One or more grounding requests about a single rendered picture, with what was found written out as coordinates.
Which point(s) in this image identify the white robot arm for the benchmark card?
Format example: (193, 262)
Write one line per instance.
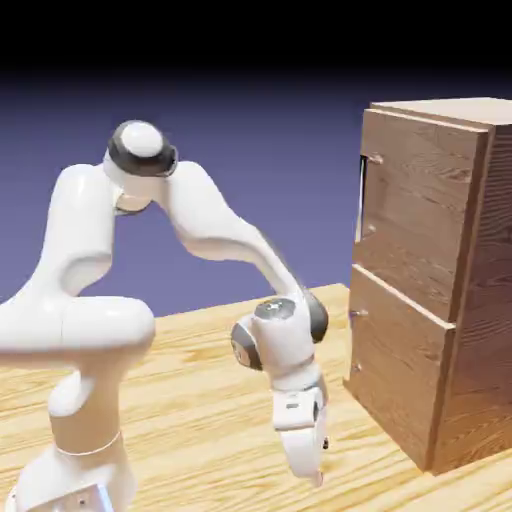
(84, 324)

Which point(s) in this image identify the tall wooden cabinet door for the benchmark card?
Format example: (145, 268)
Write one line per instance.
(420, 208)

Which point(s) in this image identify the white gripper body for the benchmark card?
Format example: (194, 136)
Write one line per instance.
(300, 452)

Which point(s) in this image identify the short wooden cabinet door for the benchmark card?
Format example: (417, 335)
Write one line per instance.
(396, 372)

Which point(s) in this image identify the light wood cabinet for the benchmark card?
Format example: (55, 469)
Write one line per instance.
(480, 280)

